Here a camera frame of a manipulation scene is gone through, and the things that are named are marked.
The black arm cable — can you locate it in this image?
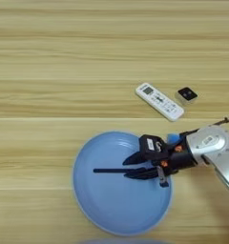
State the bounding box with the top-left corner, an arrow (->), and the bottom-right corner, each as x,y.
182,116 -> 229,136

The white remote control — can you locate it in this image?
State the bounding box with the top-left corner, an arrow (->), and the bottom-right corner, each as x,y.
135,82 -> 186,123

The black box with white label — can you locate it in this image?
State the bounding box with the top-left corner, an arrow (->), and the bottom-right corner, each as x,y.
137,133 -> 169,161

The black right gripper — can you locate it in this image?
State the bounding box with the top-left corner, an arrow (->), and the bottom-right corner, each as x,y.
122,132 -> 198,189

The small black-topped white cube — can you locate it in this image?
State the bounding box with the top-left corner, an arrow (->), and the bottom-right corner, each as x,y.
175,86 -> 198,107

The light blue round plate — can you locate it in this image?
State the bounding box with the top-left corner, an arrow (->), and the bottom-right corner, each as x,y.
72,131 -> 174,237

